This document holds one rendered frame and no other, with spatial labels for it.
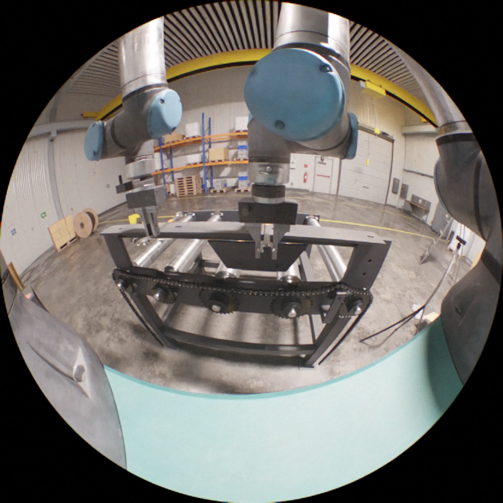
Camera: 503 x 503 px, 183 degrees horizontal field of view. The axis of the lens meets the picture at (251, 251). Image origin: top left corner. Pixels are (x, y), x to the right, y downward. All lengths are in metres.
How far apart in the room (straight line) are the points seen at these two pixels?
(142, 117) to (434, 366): 0.48
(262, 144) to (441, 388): 0.42
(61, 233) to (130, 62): 7.47
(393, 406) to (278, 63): 0.27
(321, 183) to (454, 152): 9.73
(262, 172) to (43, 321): 0.36
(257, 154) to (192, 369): 1.46
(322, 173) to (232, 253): 9.54
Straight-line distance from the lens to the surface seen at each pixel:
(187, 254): 0.92
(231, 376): 1.39
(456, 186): 0.35
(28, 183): 10.49
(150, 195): 0.47
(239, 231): 0.45
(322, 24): 0.22
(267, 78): 0.16
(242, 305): 0.72
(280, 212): 0.35
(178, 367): 1.52
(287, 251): 0.54
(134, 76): 0.34
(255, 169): 0.32
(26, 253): 10.21
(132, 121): 0.33
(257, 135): 0.32
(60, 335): 0.15
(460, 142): 0.35
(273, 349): 1.11
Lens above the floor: 1.35
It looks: 31 degrees down
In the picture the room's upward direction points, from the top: straight up
